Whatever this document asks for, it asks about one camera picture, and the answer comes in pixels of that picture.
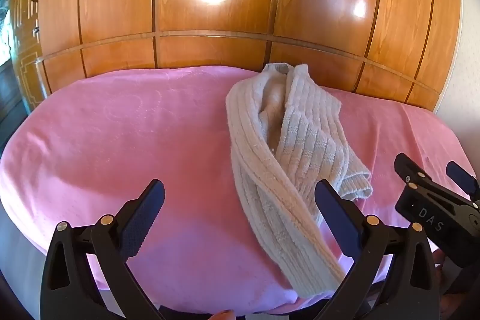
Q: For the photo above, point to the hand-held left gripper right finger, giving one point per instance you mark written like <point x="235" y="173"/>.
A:
<point x="333" y="207"/>

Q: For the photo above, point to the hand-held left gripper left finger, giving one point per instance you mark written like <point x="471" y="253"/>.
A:
<point x="144" y="211"/>

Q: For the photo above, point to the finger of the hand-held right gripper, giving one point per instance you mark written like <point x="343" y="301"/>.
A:
<point x="463" y="177"/>
<point x="410" y="168"/>

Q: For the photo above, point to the beige knitted sweater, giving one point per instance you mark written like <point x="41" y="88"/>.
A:
<point x="296" y="140"/>

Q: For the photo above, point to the pink blanket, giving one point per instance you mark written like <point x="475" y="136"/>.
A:
<point x="123" y="140"/>

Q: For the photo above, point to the wooden wardrobe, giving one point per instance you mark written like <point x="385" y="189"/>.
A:
<point x="232" y="5"/>

